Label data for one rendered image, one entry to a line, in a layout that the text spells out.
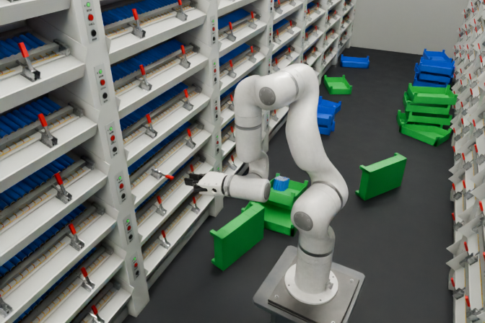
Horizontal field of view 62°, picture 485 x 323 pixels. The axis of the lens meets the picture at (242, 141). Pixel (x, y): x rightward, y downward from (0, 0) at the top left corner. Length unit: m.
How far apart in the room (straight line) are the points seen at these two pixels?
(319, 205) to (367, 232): 1.07
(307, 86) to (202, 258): 1.14
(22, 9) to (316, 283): 1.18
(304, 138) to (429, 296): 1.11
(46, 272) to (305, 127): 0.88
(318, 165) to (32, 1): 0.87
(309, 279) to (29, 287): 0.87
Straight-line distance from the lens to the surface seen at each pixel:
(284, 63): 2.93
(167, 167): 1.73
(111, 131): 1.36
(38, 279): 1.38
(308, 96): 1.22
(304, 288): 1.51
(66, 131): 1.27
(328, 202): 1.25
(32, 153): 1.20
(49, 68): 1.19
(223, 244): 1.88
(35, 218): 1.28
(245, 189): 1.44
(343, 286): 1.58
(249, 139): 1.32
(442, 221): 2.49
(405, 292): 2.04
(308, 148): 1.20
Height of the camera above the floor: 1.47
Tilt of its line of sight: 30 degrees down
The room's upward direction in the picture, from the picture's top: straight up
